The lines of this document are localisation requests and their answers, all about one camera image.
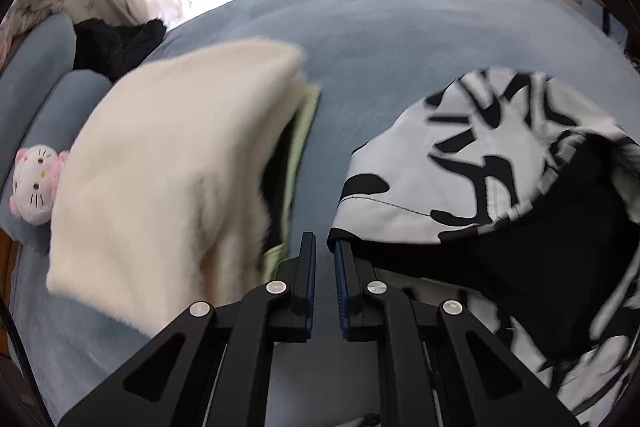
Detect blue-grey bedspread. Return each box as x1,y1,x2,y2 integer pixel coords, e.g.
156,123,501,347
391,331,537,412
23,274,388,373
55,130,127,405
10,0,640,427

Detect blue-grey rolled pillow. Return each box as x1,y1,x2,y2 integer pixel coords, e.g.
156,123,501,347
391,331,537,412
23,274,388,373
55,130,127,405
0,11,77,168
0,71,113,255

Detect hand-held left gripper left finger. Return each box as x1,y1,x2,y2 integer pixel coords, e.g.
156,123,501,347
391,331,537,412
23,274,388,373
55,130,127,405
57,231,317,427

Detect wooden headboard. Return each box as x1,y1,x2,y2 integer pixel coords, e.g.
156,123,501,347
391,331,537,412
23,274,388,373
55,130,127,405
0,232,21,358

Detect pink and white plush toy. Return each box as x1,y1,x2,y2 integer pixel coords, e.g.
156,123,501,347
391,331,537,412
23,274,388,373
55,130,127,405
9,144,71,226

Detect black fluffy cloth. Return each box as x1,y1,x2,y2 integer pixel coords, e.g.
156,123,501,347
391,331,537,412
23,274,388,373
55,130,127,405
72,18,167,82

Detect cream fleece garment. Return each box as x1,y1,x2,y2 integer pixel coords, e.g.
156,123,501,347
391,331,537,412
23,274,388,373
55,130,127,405
46,36,308,338

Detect black and white printed jacket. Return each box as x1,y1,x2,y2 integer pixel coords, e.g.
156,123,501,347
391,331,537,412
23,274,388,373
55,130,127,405
332,67,640,427

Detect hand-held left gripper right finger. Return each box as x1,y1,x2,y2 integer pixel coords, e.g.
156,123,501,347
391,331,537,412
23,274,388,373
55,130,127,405
327,238,581,427

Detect black folded garment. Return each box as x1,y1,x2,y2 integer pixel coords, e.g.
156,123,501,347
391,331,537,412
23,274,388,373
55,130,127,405
257,127,293,258

